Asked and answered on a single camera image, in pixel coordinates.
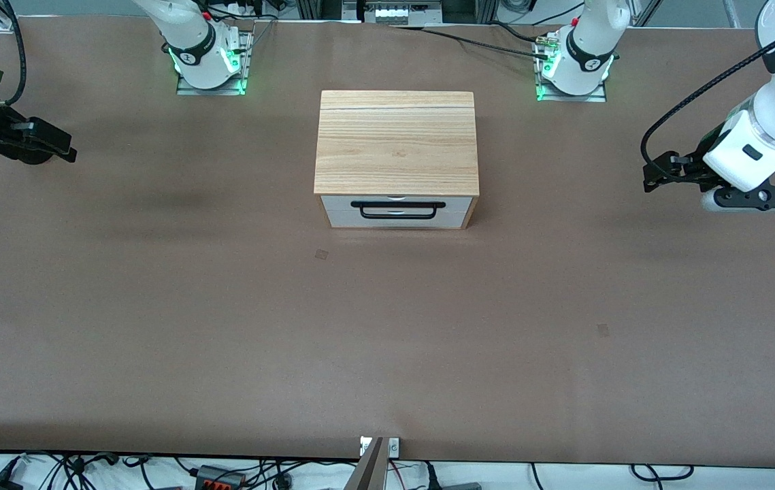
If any short black table cable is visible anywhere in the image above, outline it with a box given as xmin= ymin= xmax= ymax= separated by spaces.
xmin=489 ymin=22 xmax=546 ymax=46

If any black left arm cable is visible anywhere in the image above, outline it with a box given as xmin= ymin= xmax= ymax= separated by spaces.
xmin=640 ymin=24 xmax=775 ymax=168

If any silver table edge bracket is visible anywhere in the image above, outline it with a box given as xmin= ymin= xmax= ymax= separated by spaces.
xmin=359 ymin=436 xmax=401 ymax=458

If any white power strip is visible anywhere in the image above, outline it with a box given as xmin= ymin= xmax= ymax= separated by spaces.
xmin=363 ymin=0 xmax=433 ymax=27

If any white drawer front with notch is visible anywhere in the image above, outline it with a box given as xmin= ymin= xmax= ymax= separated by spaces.
xmin=325 ymin=209 xmax=466 ymax=229

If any black adapter with orange plugs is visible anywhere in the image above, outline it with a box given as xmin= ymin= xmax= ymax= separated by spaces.
xmin=195 ymin=465 xmax=246 ymax=490

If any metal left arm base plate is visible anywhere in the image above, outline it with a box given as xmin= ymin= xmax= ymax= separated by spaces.
xmin=535 ymin=34 xmax=608 ymax=103

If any black drawer handle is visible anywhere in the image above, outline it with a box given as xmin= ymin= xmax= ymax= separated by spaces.
xmin=350 ymin=200 xmax=447 ymax=221

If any grey camera stand pole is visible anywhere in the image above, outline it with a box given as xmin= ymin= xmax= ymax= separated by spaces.
xmin=344 ymin=437 xmax=386 ymax=490

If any looped black floor cable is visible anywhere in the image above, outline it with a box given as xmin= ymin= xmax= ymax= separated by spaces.
xmin=630 ymin=463 xmax=695 ymax=483

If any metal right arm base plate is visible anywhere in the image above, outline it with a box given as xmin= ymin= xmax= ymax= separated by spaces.
xmin=176 ymin=30 xmax=254 ymax=97

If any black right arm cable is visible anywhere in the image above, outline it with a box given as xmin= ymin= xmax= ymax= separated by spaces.
xmin=0 ymin=0 xmax=29 ymax=107

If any long black table cable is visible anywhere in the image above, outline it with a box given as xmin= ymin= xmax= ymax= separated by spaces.
xmin=391 ymin=24 xmax=553 ymax=62

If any aluminium frame profile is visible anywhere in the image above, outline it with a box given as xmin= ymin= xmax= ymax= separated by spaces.
xmin=295 ymin=0 xmax=362 ymax=22

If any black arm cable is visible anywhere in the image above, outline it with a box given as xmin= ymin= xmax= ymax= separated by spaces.
xmin=640 ymin=24 xmax=775 ymax=168
xmin=0 ymin=0 xmax=29 ymax=107

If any light wooden drawer cabinet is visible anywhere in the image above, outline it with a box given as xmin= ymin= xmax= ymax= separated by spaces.
xmin=313 ymin=91 xmax=481 ymax=230

